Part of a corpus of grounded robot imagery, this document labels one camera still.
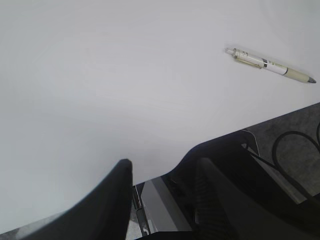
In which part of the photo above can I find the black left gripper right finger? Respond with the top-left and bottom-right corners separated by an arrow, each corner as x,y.
198,158 -> 319,240

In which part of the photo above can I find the yellow green pen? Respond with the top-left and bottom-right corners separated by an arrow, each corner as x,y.
225,48 -> 317,84

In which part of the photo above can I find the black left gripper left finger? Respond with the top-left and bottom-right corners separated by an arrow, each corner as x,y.
25,159 -> 133,240

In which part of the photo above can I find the black floor cable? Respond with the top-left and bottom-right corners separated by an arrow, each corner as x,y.
273,122 -> 320,201

